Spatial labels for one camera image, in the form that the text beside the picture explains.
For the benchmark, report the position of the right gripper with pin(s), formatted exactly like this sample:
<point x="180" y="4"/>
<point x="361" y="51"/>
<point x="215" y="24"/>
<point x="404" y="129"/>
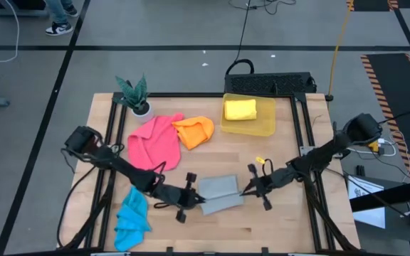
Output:
<point x="272" y="181"/>

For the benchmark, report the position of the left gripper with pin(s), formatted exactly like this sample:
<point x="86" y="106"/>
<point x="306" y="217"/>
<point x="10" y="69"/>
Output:
<point x="176" y="197"/>

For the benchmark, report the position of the grey microfiber towel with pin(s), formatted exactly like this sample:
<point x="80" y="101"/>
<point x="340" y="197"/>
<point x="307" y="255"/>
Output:
<point x="221" y="192"/>

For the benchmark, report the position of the pink microfiber towel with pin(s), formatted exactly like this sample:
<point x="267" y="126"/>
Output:
<point x="155" y="145"/>

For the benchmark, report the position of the yellow microfiber towel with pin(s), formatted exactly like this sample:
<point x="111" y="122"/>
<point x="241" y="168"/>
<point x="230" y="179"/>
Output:
<point x="240" y="109"/>

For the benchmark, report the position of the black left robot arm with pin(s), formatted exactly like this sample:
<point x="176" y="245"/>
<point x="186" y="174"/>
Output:
<point x="126" y="170"/>

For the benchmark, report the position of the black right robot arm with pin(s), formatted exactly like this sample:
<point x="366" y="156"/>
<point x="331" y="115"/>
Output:
<point x="326" y="153"/>

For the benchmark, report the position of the orange microfiber towel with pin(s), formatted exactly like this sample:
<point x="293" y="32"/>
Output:
<point x="194" y="131"/>

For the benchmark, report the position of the blue microfiber towel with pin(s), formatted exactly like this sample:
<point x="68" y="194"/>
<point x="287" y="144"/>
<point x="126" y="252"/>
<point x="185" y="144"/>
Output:
<point x="132" y="224"/>

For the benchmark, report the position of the yellow translucent plastic bin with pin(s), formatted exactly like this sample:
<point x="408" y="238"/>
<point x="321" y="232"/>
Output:
<point x="262" y="126"/>

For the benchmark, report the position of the grey metal mounting plate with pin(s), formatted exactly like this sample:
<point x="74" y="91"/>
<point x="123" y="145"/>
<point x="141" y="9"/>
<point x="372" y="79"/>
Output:
<point x="303" y="151"/>
<point x="111" y="146"/>

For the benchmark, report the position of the black perforated computer case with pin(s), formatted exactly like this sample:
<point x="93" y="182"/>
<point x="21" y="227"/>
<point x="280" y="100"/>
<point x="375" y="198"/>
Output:
<point x="269" y="83"/>

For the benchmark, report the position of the snake plant in white pot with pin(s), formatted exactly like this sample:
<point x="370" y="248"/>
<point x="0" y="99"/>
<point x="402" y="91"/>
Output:
<point x="139" y="106"/>

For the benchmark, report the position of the white paper sheet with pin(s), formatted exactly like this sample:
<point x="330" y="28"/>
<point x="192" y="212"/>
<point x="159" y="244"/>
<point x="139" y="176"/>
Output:
<point x="368" y="218"/>

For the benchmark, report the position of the yellow power adapter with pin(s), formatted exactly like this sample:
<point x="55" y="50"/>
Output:
<point x="374" y="146"/>

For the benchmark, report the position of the black stand bar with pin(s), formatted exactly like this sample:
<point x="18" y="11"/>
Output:
<point x="393" y="195"/>

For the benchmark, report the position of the large hazard striped floor mat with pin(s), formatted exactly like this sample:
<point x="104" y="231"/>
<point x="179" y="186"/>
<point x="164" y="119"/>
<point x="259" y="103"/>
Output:
<point x="393" y="92"/>

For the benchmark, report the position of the small hazard striped floor mat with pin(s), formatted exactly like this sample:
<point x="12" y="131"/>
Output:
<point x="372" y="4"/>

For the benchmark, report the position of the person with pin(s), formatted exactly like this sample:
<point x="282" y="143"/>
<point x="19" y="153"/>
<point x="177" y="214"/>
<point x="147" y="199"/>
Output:
<point x="59" y="17"/>

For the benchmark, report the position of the black aluminium table frame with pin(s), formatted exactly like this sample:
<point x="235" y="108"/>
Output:
<point x="190" y="95"/>

